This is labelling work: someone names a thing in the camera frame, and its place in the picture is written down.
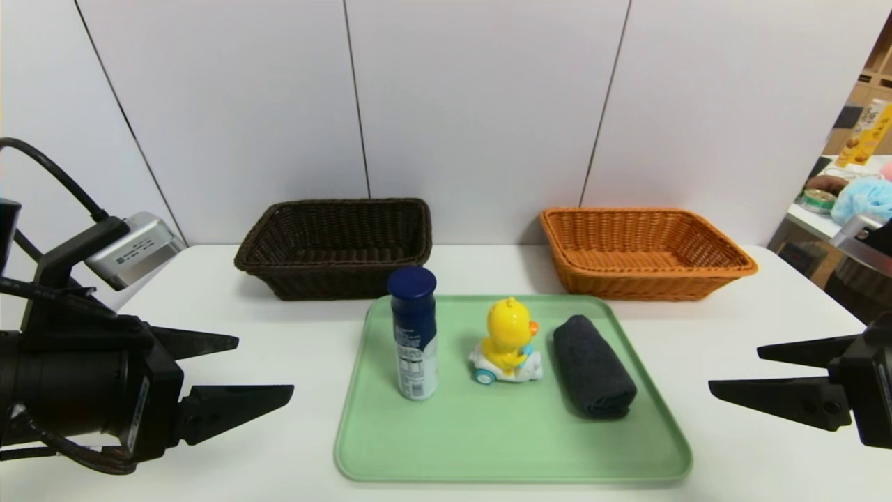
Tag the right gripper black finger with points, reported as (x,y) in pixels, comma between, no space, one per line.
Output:
(787,401)
(808,351)

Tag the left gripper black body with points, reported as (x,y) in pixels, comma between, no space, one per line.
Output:
(155,397)

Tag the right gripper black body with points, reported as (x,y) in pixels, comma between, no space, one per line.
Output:
(871,390)

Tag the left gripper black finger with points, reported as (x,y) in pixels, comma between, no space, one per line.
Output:
(195,343)
(230,408)

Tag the dark grey towel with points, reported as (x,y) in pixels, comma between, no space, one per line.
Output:
(592,369)

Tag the blue capped white bottle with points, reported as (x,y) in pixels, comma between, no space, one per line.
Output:
(414,335)

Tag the yellow duck toy car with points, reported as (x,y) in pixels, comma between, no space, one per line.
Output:
(507,328)

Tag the dark brown wicker basket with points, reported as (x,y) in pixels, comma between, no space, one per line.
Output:
(334,279)

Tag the orange wicker basket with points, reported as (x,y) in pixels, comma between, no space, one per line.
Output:
(627,282)

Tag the white side table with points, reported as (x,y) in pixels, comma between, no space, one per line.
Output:
(812,222)

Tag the small round tin can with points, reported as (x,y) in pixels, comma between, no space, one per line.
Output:
(816,201)

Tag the light blue bath loofah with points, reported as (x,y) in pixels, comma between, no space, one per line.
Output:
(860,199)

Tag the pink soft item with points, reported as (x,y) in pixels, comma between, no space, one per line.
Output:
(886,171)

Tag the yellow snack tube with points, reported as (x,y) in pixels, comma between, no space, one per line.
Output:
(864,132)

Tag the light green plastic tray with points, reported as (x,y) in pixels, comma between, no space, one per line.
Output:
(502,432)

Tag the wooden shelf unit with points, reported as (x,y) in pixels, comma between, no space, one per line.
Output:
(881,63)

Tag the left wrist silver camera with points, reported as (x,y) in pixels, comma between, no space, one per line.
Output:
(132,251)

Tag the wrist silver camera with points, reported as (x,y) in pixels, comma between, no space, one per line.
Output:
(860,229)
(132,251)

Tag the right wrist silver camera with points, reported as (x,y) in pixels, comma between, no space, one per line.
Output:
(860,229)

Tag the left camera black bracket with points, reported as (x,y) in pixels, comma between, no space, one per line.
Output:
(63,272)

